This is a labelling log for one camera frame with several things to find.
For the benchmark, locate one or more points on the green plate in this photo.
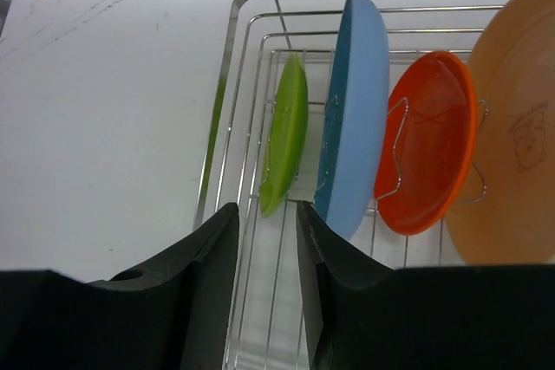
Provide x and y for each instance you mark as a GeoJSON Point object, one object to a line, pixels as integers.
{"type": "Point", "coordinates": [285, 144]}

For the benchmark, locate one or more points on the blue plate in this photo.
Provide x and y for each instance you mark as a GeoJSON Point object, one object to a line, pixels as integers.
{"type": "Point", "coordinates": [355, 116]}

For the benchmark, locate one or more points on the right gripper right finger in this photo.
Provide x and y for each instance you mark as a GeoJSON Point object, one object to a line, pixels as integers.
{"type": "Point", "coordinates": [361, 314]}

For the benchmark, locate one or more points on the orange plate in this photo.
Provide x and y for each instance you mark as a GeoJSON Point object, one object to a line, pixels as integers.
{"type": "Point", "coordinates": [430, 136]}

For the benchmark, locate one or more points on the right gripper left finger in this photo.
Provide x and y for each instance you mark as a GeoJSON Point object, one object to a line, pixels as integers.
{"type": "Point", "coordinates": [168, 312]}

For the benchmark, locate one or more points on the tan beige plate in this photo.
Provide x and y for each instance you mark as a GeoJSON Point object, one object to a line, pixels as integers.
{"type": "Point", "coordinates": [507, 215]}

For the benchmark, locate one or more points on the metal wire dish rack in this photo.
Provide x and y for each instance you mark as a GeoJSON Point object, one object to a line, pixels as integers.
{"type": "Point", "coordinates": [266, 329]}

